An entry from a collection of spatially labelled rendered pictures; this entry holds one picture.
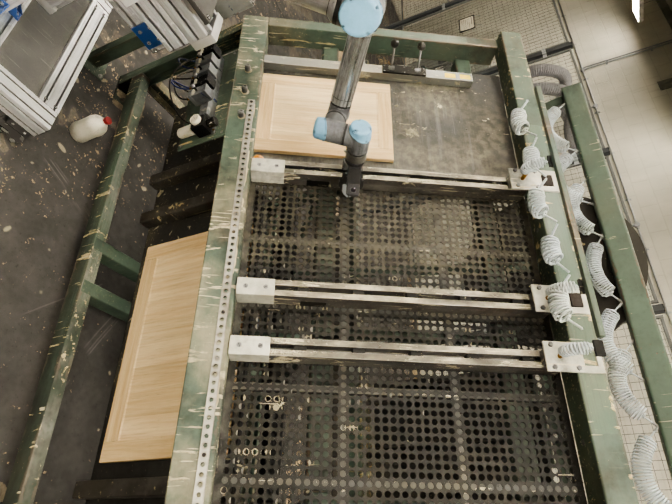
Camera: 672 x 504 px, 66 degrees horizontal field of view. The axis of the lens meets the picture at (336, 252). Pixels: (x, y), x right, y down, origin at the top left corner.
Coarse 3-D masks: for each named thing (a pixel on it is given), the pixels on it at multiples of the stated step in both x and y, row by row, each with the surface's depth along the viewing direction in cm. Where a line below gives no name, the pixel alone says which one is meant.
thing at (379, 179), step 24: (264, 168) 194; (288, 168) 198; (312, 168) 197; (336, 168) 197; (384, 168) 200; (528, 168) 191; (408, 192) 203; (432, 192) 203; (456, 192) 203; (480, 192) 203; (504, 192) 203
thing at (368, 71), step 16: (272, 64) 228; (288, 64) 228; (304, 64) 229; (320, 64) 230; (336, 64) 231; (368, 64) 233; (400, 80) 235; (416, 80) 235; (432, 80) 235; (448, 80) 235; (464, 80) 235
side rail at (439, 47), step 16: (272, 32) 242; (288, 32) 242; (304, 32) 241; (320, 32) 241; (336, 32) 241; (384, 32) 244; (400, 32) 245; (416, 32) 247; (320, 48) 249; (368, 48) 249; (384, 48) 248; (400, 48) 248; (416, 48) 248; (432, 48) 248; (448, 48) 248; (464, 48) 248; (480, 48) 248; (496, 48) 248; (480, 64) 256
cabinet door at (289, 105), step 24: (264, 96) 220; (288, 96) 221; (312, 96) 223; (360, 96) 226; (384, 96) 227; (264, 120) 213; (288, 120) 215; (312, 120) 216; (384, 120) 220; (264, 144) 206; (288, 144) 208; (312, 144) 209; (336, 144) 210; (384, 144) 213
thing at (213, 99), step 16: (208, 48) 219; (208, 64) 212; (224, 64) 227; (192, 80) 212; (208, 80) 208; (224, 80) 221; (192, 96) 207; (208, 96) 207; (224, 96) 215; (176, 112) 210; (192, 112) 220; (208, 112) 208; (224, 112) 210; (192, 128) 202; (208, 128) 204; (224, 128) 204; (192, 144) 209
